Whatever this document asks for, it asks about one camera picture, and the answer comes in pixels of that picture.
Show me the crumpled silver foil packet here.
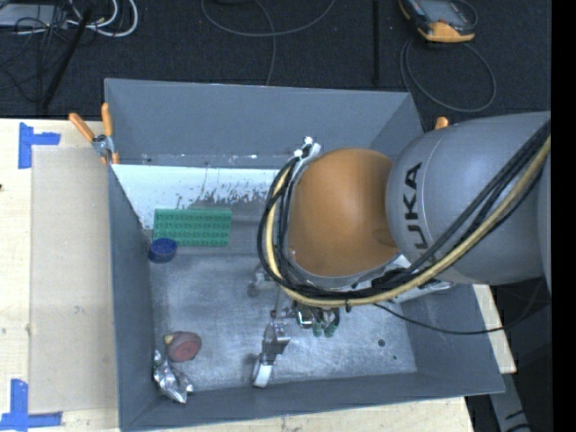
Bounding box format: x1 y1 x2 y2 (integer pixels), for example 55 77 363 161
151 349 195 405

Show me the red-brown toy fruit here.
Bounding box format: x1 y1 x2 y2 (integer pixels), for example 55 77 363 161
163 330 203 363

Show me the pale wood flat board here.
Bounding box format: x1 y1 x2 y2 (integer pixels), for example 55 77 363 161
27 145 120 416

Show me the green studded flat block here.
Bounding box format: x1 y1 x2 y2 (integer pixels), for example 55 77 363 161
151 208 234 248

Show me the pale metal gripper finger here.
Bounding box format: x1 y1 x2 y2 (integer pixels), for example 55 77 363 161
246 265 274 299
250 322 292 389

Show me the grey metal bin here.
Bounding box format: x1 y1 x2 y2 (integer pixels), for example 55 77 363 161
103 77 506 432

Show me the blue round cap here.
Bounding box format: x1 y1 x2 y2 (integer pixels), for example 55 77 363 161
148 238 178 264

